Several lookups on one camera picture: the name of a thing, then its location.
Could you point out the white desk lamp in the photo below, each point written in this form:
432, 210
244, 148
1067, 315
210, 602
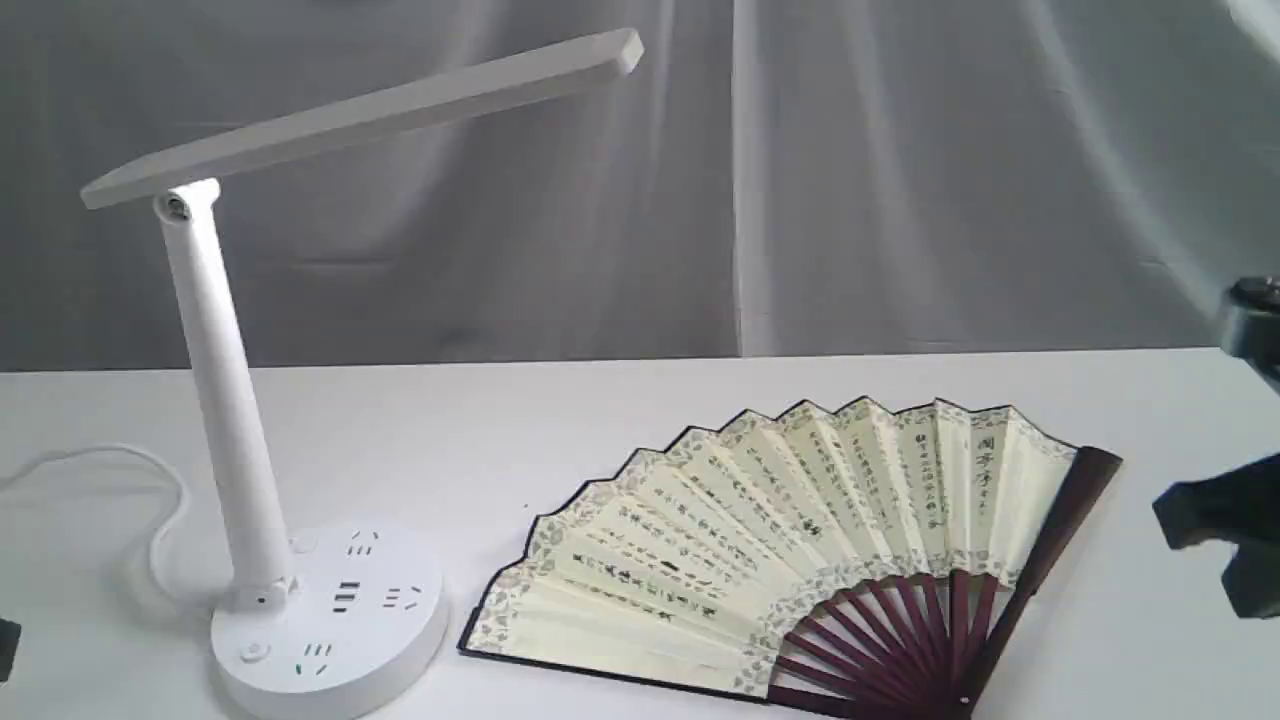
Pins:
333, 622

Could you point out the folding paper fan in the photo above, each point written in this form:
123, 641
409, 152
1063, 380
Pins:
862, 563

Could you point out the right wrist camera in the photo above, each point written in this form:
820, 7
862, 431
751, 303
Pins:
1247, 325

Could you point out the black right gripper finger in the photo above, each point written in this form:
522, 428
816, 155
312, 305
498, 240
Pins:
1251, 581
1240, 506

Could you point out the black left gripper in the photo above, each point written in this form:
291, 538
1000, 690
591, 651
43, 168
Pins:
10, 634

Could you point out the white backdrop curtain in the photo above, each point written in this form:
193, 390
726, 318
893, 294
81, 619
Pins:
775, 178

